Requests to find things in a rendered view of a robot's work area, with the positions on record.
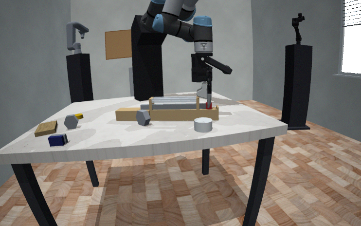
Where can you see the yellow disc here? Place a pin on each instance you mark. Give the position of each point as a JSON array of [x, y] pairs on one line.
[[79, 115]]

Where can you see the tan wooden block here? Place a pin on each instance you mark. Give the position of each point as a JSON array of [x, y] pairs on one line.
[[46, 128]]

